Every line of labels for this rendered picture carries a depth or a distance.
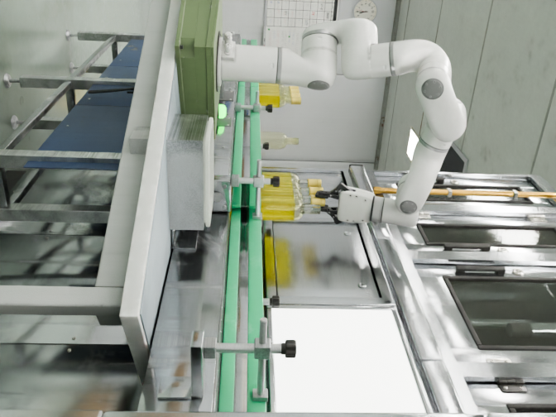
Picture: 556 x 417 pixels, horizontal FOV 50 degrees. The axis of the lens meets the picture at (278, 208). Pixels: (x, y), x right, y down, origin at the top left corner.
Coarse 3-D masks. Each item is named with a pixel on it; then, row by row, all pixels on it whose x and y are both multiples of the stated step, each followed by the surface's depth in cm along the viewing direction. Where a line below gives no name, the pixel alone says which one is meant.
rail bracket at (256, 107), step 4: (256, 92) 203; (256, 96) 203; (256, 100) 204; (236, 104) 204; (240, 104) 204; (256, 104) 204; (260, 104) 205; (268, 104) 206; (236, 108) 204; (240, 108) 204; (244, 108) 205; (248, 108) 205; (252, 108) 205; (256, 108) 205; (260, 108) 205; (264, 108) 205; (268, 108) 205; (272, 108) 205; (256, 112) 205; (260, 112) 205; (268, 112) 206
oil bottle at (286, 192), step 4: (264, 188) 177; (268, 188) 177; (272, 188) 178; (276, 188) 178; (280, 188) 178; (284, 188) 178; (288, 188) 178; (264, 192) 175; (268, 192) 175; (272, 192) 175; (276, 192) 175; (280, 192) 175; (284, 192) 175; (288, 192) 176; (292, 192) 176; (296, 192) 176; (288, 196) 174; (292, 196) 174; (296, 196) 174; (300, 196) 175
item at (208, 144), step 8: (208, 120) 137; (208, 128) 132; (208, 136) 128; (208, 144) 127; (208, 152) 127; (208, 160) 128; (208, 168) 129; (208, 176) 130; (208, 184) 130; (208, 192) 131; (208, 200) 132; (208, 208) 133; (208, 216) 134; (208, 224) 136
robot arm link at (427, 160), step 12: (420, 144) 158; (420, 156) 158; (432, 156) 157; (444, 156) 159; (420, 168) 157; (432, 168) 158; (408, 180) 159; (420, 180) 158; (432, 180) 158; (396, 192) 168; (408, 192) 160; (420, 192) 159; (396, 204) 164; (408, 204) 162; (420, 204) 161
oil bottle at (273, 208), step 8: (264, 200) 170; (272, 200) 170; (280, 200) 170; (288, 200) 171; (296, 200) 171; (264, 208) 169; (272, 208) 169; (280, 208) 169; (288, 208) 169; (296, 208) 169; (264, 216) 170; (272, 216) 170; (280, 216) 170; (288, 216) 170; (296, 216) 171
